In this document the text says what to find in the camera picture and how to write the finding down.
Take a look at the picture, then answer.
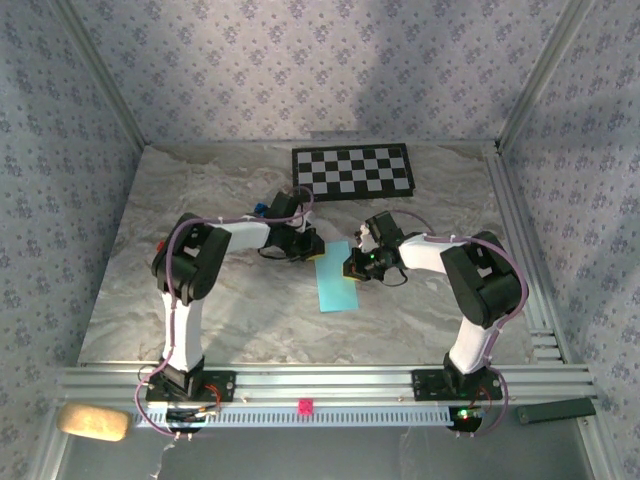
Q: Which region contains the slotted aluminium table rail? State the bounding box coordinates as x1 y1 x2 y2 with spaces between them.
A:
482 152 571 365

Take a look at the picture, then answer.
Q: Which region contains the black and white checkerboard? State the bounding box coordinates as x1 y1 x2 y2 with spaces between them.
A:
291 143 417 204

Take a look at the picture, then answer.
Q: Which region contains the dark flat bar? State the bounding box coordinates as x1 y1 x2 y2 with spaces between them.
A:
516 398 598 426

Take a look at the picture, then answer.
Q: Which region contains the white slotted cable duct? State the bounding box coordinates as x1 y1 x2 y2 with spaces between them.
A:
132 403 454 429

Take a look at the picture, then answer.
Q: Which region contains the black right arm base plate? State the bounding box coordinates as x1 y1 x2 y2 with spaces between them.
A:
410 368 504 402

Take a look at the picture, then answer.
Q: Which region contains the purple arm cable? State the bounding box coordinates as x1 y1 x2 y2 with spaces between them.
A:
134 185 316 441
389 209 530 440

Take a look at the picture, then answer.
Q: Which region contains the light blue cloth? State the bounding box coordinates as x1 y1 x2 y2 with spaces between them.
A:
314 240 361 314

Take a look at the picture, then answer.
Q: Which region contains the black controller board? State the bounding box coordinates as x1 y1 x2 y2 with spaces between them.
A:
446 405 485 434
164 407 207 435

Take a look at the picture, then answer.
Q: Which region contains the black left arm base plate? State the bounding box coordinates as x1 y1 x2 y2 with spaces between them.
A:
144 369 237 404

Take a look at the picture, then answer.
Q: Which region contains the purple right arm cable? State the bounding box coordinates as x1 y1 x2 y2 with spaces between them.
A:
389 209 530 440

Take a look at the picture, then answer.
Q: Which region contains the aluminium frame post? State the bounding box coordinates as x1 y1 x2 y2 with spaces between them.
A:
496 0 599 154

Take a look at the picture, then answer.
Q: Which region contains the wide aluminium mounting rail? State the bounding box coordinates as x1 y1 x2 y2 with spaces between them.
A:
54 363 599 404

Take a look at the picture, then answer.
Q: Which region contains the tan sponge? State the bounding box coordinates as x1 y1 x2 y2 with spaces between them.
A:
55 402 132 443

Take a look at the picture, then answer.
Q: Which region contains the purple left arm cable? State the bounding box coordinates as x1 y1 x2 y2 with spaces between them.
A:
134 185 316 441

